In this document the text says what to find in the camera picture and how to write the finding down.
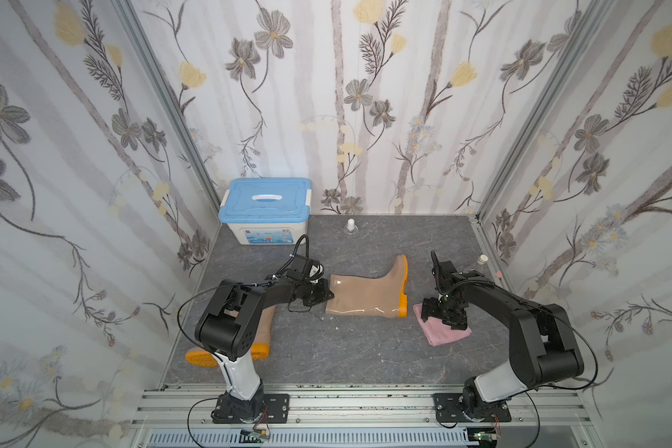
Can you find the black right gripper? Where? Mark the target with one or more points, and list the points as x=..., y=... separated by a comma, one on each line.
x=445, y=308

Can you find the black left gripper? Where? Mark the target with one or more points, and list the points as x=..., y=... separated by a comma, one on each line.
x=318, y=289

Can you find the pink cloth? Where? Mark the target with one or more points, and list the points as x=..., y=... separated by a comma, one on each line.
x=436, y=332

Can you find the tan rubber boot orange sole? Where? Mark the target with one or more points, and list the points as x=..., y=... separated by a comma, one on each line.
x=385, y=296

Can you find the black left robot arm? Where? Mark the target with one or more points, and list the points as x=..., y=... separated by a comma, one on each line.
x=229, y=327

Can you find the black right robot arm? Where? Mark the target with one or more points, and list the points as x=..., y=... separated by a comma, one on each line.
x=542, y=344

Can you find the glass flask with white stopper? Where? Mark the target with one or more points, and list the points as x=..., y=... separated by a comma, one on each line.
x=478, y=268

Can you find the blue lid storage box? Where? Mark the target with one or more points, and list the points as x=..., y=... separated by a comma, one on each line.
x=267, y=211

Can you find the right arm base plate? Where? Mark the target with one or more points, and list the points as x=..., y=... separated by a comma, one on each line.
x=466, y=408

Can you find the white perforated cable tray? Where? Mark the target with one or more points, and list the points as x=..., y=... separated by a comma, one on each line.
x=358, y=437

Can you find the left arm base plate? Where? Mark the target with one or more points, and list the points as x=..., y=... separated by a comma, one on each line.
x=264, y=408

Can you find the aluminium front rail frame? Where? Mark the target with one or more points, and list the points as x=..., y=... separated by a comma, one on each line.
x=544, y=418

